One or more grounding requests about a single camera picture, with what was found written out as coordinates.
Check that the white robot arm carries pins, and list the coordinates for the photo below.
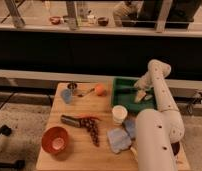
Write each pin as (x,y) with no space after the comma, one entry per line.
(157,129)

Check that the purple bowl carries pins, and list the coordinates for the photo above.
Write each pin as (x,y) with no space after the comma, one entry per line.
(175,148)

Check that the wooden board table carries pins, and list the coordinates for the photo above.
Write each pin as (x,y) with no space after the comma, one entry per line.
(81,154)

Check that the small dark metal cup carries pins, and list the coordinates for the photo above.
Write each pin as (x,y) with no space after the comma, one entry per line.
(72,86)

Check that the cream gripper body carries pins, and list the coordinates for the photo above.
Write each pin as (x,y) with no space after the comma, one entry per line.
(142,95)

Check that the large blue sponge cloth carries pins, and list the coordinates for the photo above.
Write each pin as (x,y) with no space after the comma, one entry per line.
(118,140)

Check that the person in background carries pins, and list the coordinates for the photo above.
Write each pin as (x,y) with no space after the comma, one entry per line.
(144,13)

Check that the white paper cup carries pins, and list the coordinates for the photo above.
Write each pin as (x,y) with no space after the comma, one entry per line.
(119,114)

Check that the small blue sponge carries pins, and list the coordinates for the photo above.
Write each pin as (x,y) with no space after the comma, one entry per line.
(130,128)

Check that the dark bowl on shelf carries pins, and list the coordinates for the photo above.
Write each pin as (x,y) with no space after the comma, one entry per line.
(103,21)

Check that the metal spoon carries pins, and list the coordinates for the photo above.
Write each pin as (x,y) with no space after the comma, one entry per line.
(85,93)

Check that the dark metal cylinder tool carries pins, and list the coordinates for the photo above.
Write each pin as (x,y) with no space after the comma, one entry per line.
(70,121)

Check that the green plastic tray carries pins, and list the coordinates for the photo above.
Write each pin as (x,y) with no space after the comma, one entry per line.
(127,100)

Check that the orange bowl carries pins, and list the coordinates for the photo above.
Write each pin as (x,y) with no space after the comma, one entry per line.
(55,140)

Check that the orange fruit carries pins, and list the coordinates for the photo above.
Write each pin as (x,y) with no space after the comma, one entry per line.
(100,90)

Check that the bunch of dark grapes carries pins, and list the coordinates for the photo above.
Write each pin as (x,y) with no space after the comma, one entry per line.
(92,128)

